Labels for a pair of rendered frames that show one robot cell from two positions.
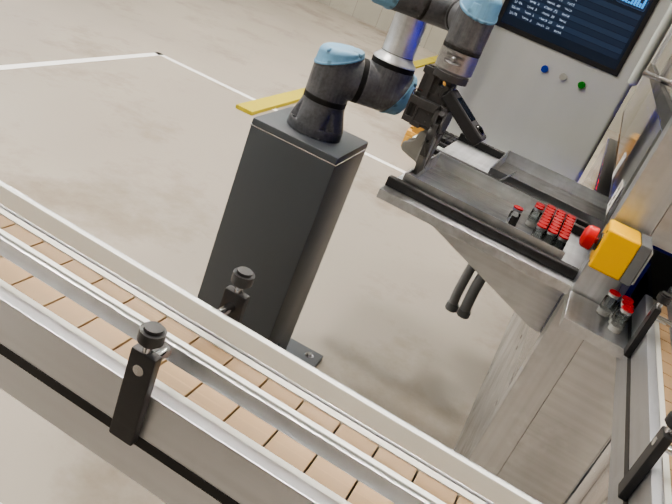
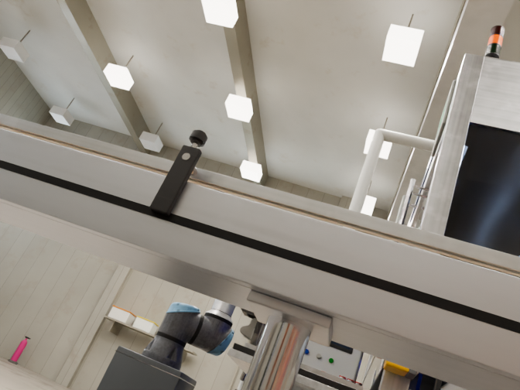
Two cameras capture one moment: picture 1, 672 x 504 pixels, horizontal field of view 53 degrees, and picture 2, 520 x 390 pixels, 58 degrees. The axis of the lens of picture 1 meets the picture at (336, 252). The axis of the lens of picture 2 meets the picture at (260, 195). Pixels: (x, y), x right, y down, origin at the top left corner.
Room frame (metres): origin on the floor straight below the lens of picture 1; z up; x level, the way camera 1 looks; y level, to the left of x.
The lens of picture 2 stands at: (-0.09, -0.02, 0.72)
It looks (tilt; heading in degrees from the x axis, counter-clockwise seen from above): 25 degrees up; 4
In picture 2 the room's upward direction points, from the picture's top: 24 degrees clockwise
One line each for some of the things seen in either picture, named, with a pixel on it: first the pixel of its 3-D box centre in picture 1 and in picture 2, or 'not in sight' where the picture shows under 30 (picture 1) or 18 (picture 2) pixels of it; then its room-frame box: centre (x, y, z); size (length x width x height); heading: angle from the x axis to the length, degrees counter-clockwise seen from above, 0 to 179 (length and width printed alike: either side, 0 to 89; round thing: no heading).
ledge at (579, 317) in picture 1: (603, 327); not in sight; (1.04, -0.46, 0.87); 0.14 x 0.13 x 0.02; 75
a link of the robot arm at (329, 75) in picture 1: (337, 71); (181, 321); (1.74, 0.17, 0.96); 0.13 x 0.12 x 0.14; 106
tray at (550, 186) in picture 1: (559, 193); not in sight; (1.67, -0.46, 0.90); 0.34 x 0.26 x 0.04; 75
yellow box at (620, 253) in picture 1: (618, 251); (401, 357); (1.07, -0.43, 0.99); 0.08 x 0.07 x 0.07; 75
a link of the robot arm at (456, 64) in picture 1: (455, 62); not in sight; (1.34, -0.08, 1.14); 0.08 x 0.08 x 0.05
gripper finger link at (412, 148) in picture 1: (414, 151); (249, 333); (1.33, -0.07, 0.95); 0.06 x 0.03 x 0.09; 75
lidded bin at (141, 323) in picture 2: not in sight; (145, 326); (10.39, 1.74, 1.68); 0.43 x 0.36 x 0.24; 78
